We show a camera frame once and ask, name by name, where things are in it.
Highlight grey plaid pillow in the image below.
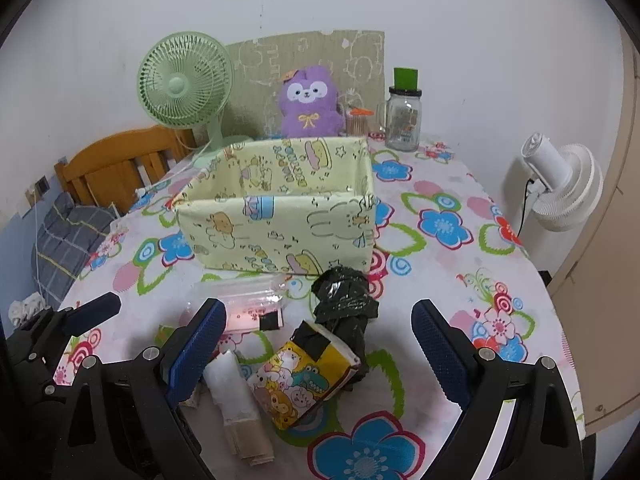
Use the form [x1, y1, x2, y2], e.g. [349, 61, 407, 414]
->
[32, 192, 116, 309]

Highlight glass mason jar mug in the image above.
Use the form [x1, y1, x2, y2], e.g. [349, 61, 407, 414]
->
[376, 87, 422, 152]

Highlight wall power socket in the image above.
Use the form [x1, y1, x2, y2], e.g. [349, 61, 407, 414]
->
[35, 176, 50, 196]

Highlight beige door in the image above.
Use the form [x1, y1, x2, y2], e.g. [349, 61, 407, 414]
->
[550, 35, 639, 434]

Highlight orange small scissors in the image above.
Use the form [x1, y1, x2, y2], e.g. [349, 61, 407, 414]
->
[348, 107, 374, 117]

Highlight black plastic bag bundle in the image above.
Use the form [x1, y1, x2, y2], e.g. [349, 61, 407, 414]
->
[311, 266, 378, 391]

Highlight green desk fan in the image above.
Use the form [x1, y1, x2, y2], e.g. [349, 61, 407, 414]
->
[137, 32, 250, 168]

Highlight floral tablecloth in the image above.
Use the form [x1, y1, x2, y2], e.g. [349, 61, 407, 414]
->
[54, 138, 584, 479]

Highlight cotton swab container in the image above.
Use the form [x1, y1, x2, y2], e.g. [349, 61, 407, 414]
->
[345, 107, 372, 136]

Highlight wooden bed headboard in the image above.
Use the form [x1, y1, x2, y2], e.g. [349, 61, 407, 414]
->
[54, 125, 196, 212]

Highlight white and beige sock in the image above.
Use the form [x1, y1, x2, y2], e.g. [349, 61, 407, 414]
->
[203, 351, 274, 467]

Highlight yellow cartoon fabric storage box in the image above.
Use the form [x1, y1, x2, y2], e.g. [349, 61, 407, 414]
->
[171, 136, 376, 275]

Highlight green cartoon puzzle board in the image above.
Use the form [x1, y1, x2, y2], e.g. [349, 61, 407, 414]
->
[221, 29, 386, 139]

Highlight purple plush bunny toy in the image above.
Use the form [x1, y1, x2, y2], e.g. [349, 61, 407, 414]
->
[279, 65, 345, 139]

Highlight green cup on jar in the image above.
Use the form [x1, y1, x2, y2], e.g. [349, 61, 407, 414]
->
[394, 67, 419, 91]

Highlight black fan power cable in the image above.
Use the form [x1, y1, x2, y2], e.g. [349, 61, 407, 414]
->
[514, 176, 539, 241]

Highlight yellow cartoon tissue pack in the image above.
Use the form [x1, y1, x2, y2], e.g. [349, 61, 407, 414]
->
[247, 321, 362, 430]

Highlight clear zip plastic bag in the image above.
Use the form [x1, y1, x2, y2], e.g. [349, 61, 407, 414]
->
[182, 274, 288, 321]

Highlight white fan power cable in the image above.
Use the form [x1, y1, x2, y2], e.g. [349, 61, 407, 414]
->
[133, 129, 214, 198]

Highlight pink wet wipes pack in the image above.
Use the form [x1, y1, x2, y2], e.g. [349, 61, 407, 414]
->
[224, 308, 284, 334]

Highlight white standing fan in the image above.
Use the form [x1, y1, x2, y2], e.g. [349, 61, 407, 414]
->
[521, 132, 603, 232]

